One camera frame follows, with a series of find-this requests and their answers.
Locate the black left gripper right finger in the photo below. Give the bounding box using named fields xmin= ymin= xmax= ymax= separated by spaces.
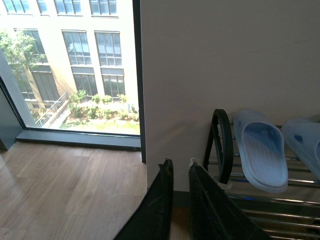
xmin=188 ymin=158 xmax=271 ymax=240

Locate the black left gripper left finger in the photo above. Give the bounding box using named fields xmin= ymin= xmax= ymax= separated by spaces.
xmin=114 ymin=159 xmax=174 ymax=240

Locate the white blue slide sandal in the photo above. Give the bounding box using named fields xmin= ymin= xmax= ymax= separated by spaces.
xmin=233 ymin=109 xmax=288 ymax=193

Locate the black metal shoe rack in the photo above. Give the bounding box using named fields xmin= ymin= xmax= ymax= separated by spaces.
xmin=202 ymin=109 xmax=320 ymax=240

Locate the dark window frame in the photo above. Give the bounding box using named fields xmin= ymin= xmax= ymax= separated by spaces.
xmin=0 ymin=0 xmax=145 ymax=151

